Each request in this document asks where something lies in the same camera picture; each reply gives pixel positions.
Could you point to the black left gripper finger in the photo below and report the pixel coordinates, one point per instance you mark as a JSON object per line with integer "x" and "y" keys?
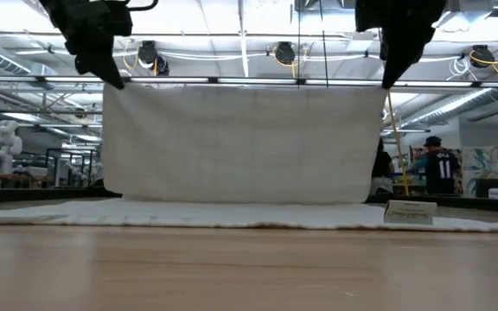
{"x": 102, "y": 65}

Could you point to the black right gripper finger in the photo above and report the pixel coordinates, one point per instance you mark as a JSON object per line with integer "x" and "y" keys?
{"x": 398, "y": 65}

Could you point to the white checked towel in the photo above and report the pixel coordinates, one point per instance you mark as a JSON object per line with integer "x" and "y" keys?
{"x": 240, "y": 142}

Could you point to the person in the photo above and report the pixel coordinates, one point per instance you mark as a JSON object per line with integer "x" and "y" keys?
{"x": 441, "y": 168}
{"x": 381, "y": 168}

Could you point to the white robot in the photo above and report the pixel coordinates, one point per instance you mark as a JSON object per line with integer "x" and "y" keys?
{"x": 4, "y": 147}

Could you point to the patterned panel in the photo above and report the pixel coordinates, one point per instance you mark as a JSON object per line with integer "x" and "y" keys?
{"x": 487, "y": 164}

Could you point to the silver ventilation duct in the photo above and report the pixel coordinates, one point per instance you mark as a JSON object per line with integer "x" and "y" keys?
{"x": 448, "y": 108}

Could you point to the black metal rig frame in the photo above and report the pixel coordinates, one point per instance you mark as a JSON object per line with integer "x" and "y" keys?
{"x": 37, "y": 195}

